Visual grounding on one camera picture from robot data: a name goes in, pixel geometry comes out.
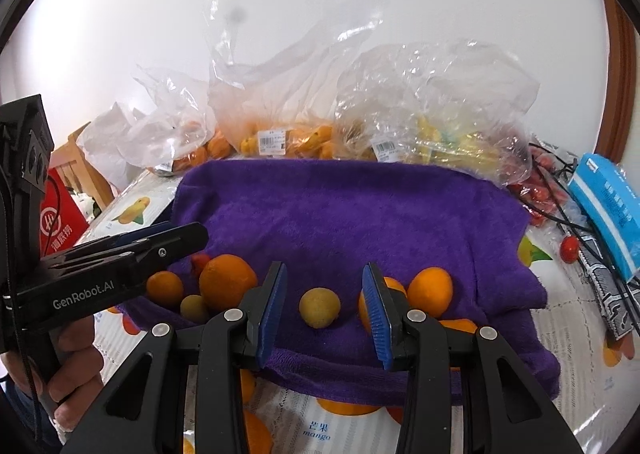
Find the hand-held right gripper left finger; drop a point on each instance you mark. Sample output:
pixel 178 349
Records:
pixel 270 319

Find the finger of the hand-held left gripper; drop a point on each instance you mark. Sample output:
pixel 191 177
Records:
pixel 130 239
pixel 175 244

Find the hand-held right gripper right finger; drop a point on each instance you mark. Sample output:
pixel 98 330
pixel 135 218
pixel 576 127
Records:
pixel 377 319

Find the round orange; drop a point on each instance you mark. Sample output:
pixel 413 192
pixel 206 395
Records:
pixel 430 291
pixel 363 309

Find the red cherry tomato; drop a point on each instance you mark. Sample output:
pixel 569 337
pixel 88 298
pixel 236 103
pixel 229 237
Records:
pixel 200 264
pixel 570 249

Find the small orange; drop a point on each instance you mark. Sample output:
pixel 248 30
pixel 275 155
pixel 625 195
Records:
pixel 165 289

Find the large orange mandarin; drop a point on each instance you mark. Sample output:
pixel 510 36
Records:
pixel 225 279

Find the oval orange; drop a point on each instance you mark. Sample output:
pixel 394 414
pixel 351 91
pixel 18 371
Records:
pixel 460 325

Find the person's left hand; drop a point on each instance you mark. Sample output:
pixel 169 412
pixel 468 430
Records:
pixel 75 364

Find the red box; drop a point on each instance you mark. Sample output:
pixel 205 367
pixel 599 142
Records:
pixel 62 219

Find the purple towel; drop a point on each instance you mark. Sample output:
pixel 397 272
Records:
pixel 350 234

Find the white plastic bag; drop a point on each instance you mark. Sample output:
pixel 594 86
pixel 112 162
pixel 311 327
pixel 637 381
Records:
pixel 107 143

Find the clear bag of mandarins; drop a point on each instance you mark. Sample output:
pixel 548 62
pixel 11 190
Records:
pixel 170 123

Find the clear bag of kumquats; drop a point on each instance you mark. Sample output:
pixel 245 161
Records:
pixel 280 83

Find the bag of cherry tomatoes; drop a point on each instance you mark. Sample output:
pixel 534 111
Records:
pixel 540 194

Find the black and white patterned box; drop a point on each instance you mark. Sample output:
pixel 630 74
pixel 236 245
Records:
pixel 612 304

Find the blue tissue pack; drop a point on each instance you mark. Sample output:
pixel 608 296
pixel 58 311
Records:
pixel 610 214

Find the wooden door frame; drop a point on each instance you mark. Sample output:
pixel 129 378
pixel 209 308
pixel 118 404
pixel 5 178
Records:
pixel 622 83

